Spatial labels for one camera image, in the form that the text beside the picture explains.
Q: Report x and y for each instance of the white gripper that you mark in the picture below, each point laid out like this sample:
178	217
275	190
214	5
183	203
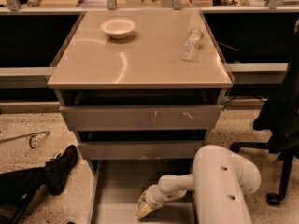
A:
151	194

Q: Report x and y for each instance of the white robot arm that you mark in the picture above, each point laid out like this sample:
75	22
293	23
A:
220	180

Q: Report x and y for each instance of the grey open bottom drawer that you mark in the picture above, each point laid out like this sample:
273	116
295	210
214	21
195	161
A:
118	185

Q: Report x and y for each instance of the grey middle drawer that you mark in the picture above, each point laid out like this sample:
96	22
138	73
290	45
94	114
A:
139	150

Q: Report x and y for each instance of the grey top drawer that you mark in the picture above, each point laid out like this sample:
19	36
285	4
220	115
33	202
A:
140	117

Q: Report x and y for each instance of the grey drawer cabinet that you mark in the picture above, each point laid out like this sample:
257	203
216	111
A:
144	68

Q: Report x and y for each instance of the black shoe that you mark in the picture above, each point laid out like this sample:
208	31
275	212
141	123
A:
58	169

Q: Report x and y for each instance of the metal tool on floor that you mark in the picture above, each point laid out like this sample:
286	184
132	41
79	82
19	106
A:
30	136

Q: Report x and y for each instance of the clear plastic bottle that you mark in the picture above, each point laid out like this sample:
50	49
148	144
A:
191	44

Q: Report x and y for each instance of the black office chair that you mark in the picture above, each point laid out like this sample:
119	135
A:
280	115

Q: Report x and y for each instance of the white bowl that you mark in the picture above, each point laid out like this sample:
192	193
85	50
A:
119	28

